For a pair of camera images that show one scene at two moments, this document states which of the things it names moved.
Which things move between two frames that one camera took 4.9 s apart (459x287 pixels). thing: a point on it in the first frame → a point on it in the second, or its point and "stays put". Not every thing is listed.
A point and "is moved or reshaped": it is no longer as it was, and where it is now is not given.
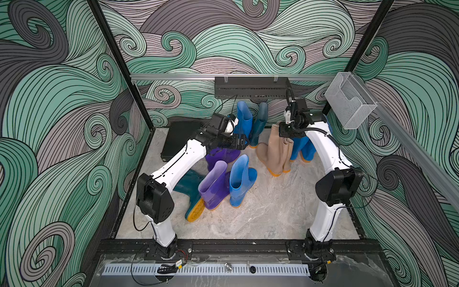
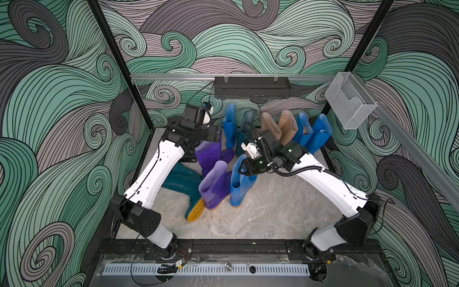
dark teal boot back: [259, 124] → [245, 133]
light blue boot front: [242, 180] stays put
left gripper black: [239, 143] → [210, 131]
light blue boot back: [245, 118] → [230, 129]
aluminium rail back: [187, 76] stays put
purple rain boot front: [216, 186] stays put
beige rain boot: [287, 146] is moved or reshaped
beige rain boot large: [271, 154] is moved or reshaped
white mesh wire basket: [349, 100] stays put
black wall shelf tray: [251, 87] stays put
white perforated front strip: [204, 270] stays put
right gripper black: [281, 125] → [248, 167]
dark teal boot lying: [189, 185] stays put
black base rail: [237, 249] stays put
